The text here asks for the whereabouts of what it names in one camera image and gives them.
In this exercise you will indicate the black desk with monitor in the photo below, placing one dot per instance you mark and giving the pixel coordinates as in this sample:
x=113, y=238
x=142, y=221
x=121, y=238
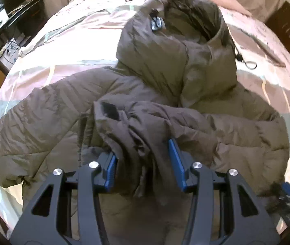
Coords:
x=20, y=21

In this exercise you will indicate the striped pastel bed sheet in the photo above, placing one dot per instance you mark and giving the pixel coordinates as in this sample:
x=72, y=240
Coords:
x=85, y=33

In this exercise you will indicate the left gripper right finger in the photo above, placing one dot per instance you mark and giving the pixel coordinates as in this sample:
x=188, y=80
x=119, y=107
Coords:
x=224, y=208

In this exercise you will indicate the brown puffer jacket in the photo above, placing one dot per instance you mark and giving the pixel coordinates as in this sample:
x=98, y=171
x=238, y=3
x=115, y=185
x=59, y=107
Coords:
x=175, y=78

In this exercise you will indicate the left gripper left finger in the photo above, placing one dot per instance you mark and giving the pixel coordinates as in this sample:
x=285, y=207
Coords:
x=47, y=218

